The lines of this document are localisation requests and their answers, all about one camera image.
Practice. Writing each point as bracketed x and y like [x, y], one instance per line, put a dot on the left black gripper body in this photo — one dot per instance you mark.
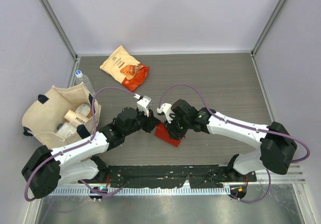
[145, 122]

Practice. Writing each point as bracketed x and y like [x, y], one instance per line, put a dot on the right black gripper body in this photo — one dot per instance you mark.
[178, 127]

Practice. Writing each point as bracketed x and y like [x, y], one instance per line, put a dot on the red paper box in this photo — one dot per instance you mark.
[162, 133]

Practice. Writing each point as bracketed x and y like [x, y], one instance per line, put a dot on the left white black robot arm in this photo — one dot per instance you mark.
[48, 168]

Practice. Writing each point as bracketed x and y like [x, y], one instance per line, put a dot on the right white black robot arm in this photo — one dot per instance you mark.
[274, 150]

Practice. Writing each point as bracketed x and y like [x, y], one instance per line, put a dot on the cassava chips bag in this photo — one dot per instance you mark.
[125, 69]

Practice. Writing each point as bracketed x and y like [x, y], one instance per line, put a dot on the beige cylindrical bottle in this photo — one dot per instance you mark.
[75, 118]

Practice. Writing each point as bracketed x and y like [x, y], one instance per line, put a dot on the beige canvas tote bag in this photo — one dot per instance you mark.
[43, 116]

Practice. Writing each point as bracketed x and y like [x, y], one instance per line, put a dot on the clear plastic water bottle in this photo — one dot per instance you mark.
[82, 78]

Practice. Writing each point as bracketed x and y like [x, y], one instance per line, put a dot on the white pouch in bag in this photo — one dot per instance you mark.
[65, 130]

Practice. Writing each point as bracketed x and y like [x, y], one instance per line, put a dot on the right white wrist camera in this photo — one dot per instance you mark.
[165, 110]

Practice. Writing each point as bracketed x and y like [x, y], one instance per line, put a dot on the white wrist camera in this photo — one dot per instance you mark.
[143, 103]
[165, 110]

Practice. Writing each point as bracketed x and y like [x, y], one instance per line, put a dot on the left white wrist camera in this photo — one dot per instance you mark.
[143, 103]

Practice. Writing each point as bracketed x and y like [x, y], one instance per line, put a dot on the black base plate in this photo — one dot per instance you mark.
[169, 176]

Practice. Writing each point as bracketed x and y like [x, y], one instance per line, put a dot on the white slotted cable duct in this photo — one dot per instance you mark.
[81, 190]

